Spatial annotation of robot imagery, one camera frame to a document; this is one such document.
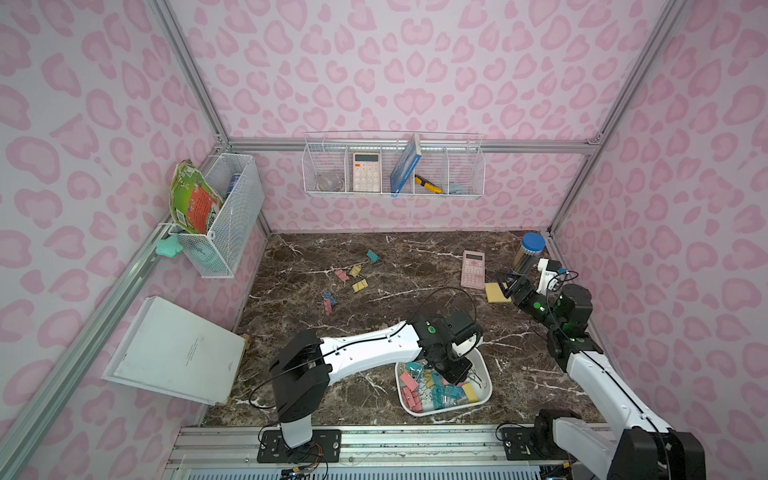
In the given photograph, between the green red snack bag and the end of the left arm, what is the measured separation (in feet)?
1.80

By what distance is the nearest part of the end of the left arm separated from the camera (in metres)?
0.56

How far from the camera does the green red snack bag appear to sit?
0.68m
